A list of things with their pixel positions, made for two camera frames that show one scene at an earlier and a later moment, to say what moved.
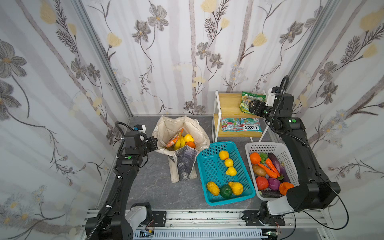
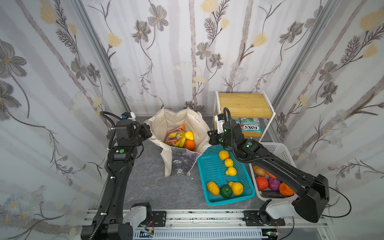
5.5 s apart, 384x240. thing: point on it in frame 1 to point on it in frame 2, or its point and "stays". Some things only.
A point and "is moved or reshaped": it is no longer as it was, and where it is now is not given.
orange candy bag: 174,140 is moved or reshaped
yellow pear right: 237,188 stays
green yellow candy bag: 246,97 to 174,136
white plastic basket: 281,150 stays
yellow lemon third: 231,171 stays
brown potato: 258,170 stays
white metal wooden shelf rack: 228,105 stays
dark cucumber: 271,194 stays
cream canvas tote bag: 183,160 is moved or reshaped
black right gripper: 257,107 to 214,137
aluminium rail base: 233,224 stays
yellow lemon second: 229,162 stays
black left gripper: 152,143 to 145,131
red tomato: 262,183 stays
